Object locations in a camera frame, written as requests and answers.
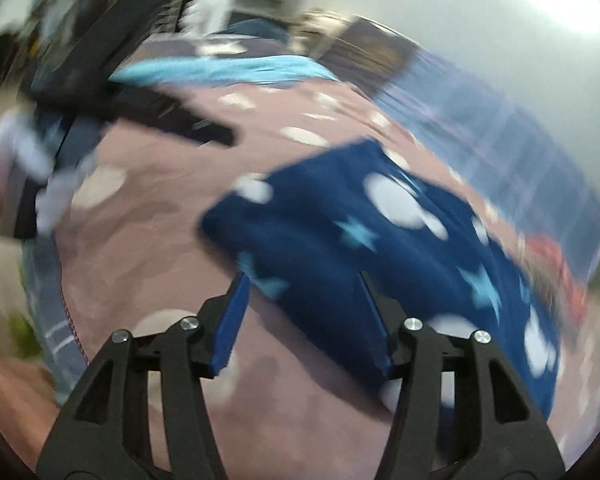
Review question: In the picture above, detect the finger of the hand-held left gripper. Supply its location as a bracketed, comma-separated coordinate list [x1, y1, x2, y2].
[112, 92, 239, 149]

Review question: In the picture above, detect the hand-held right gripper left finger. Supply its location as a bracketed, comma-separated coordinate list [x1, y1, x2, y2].
[35, 272, 253, 480]

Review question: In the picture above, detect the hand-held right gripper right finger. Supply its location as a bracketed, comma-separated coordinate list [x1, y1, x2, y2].
[357, 270, 566, 480]

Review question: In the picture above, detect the navy star print fleece garment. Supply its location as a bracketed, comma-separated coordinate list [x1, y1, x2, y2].
[200, 139, 564, 417]

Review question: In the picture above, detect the person's left hand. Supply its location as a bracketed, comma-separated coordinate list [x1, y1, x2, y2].
[0, 109, 102, 237]

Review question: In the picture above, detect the light blue blanket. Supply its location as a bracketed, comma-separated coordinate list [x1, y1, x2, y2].
[109, 55, 342, 87]

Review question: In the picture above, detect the mauve polka dot bedsheet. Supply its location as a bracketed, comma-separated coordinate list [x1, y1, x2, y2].
[25, 35, 600, 480]

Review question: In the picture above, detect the beige crumpled cloth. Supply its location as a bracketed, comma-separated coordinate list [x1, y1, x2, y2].
[300, 9, 353, 47]

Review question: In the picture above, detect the blue checked cloth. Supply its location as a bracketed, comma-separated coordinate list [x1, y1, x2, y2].
[21, 237, 90, 407]

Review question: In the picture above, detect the dark tree print pillow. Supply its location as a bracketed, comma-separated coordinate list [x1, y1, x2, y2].
[320, 15, 427, 102]

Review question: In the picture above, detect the green object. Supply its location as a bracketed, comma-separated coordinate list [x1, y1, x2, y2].
[7, 312, 44, 359]

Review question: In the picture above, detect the blue plaid quilt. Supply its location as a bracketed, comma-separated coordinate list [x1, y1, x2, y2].
[375, 50, 600, 263]

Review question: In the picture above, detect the person's pink clothing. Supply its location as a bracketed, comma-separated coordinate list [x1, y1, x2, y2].
[0, 354, 63, 467]

